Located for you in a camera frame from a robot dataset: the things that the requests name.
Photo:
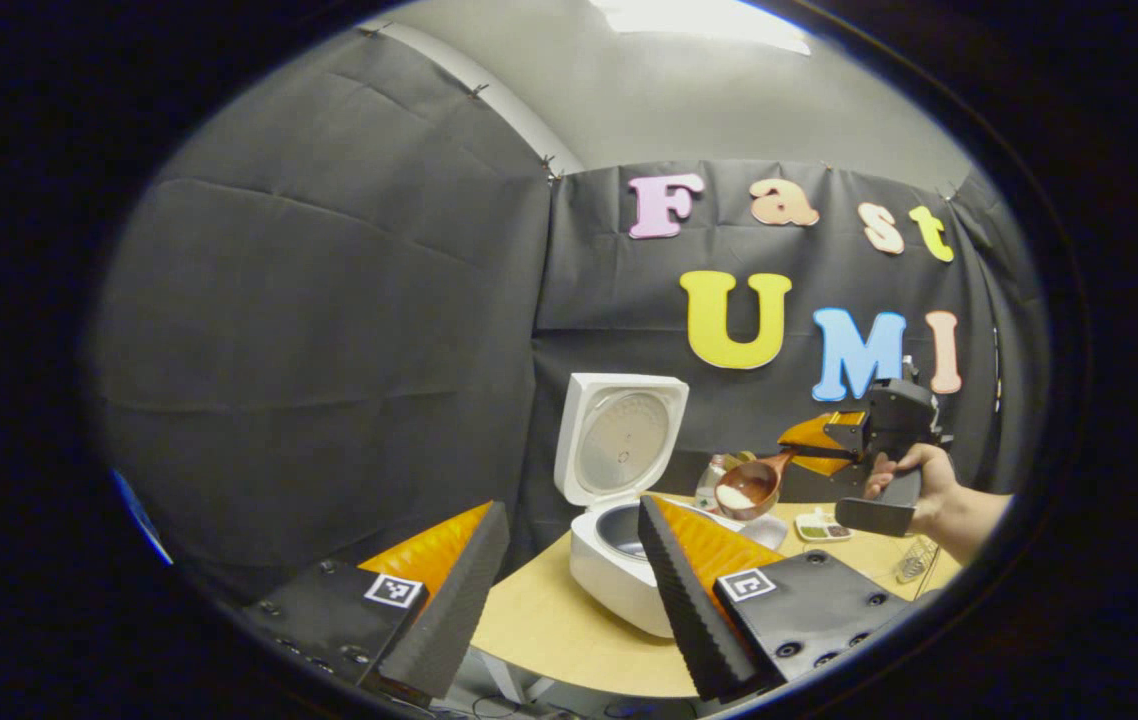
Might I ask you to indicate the white divided dish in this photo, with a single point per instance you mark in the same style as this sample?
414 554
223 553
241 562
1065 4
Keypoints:
819 528

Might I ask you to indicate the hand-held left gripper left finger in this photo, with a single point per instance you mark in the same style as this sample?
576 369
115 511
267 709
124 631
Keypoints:
454 610

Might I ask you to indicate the clear plastic water bottle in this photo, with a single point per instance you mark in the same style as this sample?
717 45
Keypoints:
707 490

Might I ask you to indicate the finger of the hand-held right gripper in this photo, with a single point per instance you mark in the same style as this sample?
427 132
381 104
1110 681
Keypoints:
819 432
824 466

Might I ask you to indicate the black backdrop cloth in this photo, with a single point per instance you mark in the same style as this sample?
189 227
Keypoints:
329 300

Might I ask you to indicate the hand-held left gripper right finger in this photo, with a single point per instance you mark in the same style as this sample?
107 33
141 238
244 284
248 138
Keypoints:
694 610

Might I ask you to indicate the white rice cooker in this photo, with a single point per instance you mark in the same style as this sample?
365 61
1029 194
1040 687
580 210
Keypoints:
619 440

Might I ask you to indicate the brown wooden spoon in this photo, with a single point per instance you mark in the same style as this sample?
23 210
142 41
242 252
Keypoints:
759 475

